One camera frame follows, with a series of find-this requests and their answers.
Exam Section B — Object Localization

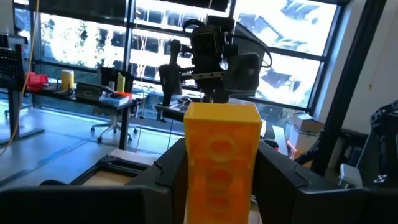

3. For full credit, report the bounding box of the orange-yellow toy brick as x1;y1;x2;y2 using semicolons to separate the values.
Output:
183;101;262;224

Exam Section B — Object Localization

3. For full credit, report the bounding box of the black bag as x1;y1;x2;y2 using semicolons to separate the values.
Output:
99;66;136;93

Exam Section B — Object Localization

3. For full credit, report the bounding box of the yellow cylinder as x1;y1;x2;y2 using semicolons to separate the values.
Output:
60;68;75;91

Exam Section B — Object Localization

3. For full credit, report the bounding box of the office chair base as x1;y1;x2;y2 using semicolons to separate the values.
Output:
90;123;139;144

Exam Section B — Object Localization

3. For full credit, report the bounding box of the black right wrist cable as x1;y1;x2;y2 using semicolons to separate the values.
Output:
182;18;274;68

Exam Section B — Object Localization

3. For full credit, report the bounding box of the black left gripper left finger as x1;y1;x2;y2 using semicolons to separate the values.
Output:
0;138;189;224

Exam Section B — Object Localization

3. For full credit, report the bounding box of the black window frame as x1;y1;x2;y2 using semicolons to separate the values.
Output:
12;0;371;116

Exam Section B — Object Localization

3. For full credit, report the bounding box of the white cardboard box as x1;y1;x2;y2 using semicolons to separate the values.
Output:
287;126;318;158
291;111;325;135

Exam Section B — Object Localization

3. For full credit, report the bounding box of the white box with orange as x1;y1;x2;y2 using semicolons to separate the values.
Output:
99;91;131;107

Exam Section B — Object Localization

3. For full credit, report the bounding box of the black frame clamp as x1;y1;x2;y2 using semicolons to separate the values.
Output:
39;179;68;187

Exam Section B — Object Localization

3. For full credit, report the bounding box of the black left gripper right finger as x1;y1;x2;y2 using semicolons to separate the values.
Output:
253;139;398;224

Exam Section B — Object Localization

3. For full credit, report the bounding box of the black work desk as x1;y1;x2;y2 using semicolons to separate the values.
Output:
0;74;141;150

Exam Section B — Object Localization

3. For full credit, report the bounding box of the black mesh panel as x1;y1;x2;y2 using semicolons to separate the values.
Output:
0;34;27;91

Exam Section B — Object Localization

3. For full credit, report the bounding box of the yellow bottle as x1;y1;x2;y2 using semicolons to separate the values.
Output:
116;72;126;93

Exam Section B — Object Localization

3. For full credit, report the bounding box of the black lattice bracket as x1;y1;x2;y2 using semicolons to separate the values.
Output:
369;99;398;187

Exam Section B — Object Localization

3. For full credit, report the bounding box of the grey storage box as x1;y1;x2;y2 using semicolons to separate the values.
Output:
75;82;102;101

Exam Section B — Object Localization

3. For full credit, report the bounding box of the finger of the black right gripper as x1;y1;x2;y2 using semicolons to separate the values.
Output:
158;39;183;108
224;52;261;98

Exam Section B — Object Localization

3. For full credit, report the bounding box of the yellow extension cable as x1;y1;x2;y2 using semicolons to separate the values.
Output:
0;0;40;156

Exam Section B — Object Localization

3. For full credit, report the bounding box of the white box-shaped adapter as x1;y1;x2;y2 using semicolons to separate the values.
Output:
338;163;364;189

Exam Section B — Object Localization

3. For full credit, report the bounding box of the red plastic object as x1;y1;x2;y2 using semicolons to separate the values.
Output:
26;72;50;93

